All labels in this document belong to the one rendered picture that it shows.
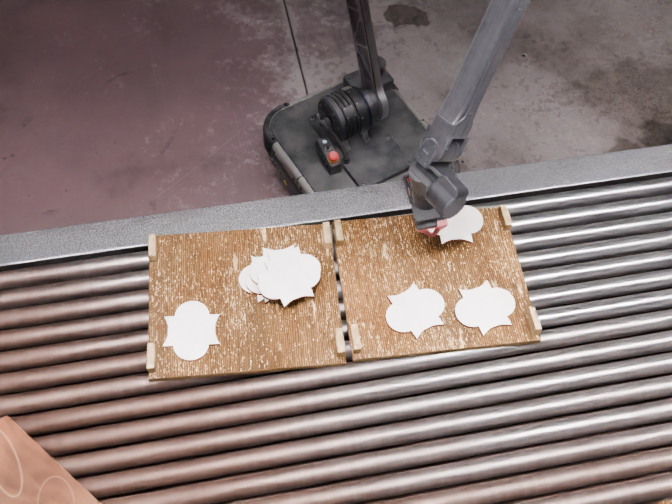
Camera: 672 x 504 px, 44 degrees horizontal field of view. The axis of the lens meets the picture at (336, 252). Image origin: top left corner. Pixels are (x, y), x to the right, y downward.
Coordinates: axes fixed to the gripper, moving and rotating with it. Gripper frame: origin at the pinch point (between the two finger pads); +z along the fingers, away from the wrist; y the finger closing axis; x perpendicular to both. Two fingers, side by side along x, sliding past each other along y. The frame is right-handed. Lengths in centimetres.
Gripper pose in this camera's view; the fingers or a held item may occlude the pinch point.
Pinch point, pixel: (429, 220)
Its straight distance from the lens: 181.4
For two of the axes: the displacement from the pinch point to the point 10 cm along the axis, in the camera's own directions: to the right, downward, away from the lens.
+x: -9.8, 1.7, 0.9
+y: -1.0, -8.6, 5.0
